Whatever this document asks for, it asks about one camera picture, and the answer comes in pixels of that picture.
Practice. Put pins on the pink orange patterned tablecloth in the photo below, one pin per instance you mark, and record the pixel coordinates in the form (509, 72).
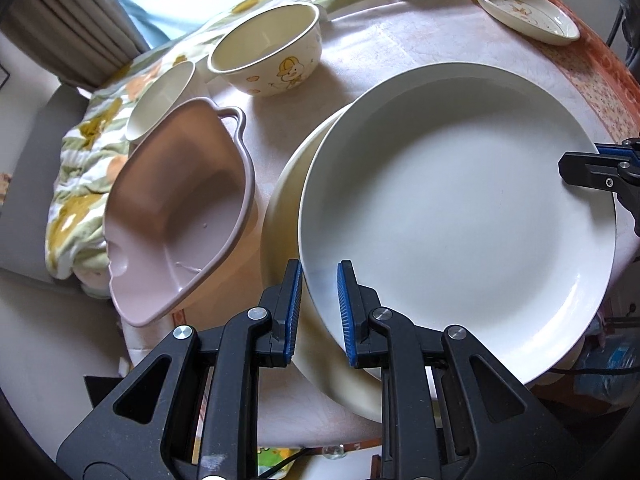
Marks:
(400, 45)

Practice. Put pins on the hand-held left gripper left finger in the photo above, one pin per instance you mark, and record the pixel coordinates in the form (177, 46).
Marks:
(295, 310)

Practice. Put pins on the grey curtain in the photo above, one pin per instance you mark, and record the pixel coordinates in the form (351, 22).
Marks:
(65, 20)

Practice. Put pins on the large white plate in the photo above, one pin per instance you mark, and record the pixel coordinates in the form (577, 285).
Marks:
(450, 210)

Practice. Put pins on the blue plastic bag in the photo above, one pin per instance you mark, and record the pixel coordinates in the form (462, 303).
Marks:
(610, 360)

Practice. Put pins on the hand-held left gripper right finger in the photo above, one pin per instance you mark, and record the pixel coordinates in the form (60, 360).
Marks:
(346, 310)

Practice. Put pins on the black tripod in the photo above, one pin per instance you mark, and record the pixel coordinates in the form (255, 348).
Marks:
(627, 25)

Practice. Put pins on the floral blanket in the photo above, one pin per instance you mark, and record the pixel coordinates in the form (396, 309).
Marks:
(85, 175)

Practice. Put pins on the large cream plate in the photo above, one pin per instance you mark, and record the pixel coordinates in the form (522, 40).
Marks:
(282, 240)

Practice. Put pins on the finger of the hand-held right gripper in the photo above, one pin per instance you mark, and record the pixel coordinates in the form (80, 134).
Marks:
(585, 170)

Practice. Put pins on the cream cartoon duck bowl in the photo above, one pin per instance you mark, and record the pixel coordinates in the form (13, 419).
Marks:
(270, 72)

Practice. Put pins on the plain white bowl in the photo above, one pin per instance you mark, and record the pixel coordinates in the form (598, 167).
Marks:
(160, 95)

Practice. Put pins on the cream cartoon plate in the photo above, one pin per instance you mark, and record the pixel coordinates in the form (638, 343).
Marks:
(520, 10)

